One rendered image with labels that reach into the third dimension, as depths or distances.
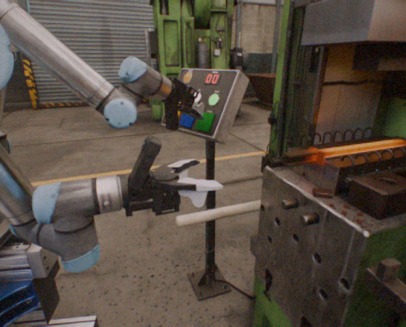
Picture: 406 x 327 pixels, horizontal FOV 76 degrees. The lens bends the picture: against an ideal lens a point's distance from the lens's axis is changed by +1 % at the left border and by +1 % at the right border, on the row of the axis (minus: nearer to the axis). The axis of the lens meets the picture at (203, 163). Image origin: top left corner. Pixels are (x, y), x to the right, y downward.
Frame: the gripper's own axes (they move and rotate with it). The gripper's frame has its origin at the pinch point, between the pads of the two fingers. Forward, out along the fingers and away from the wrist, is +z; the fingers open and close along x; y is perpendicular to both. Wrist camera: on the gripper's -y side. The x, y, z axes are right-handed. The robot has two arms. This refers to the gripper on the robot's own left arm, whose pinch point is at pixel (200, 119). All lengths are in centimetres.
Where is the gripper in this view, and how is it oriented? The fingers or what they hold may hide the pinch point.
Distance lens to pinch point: 101.3
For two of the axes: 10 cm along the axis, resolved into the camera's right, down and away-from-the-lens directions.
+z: 6.1, 2.4, 7.5
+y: 3.5, -9.4, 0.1
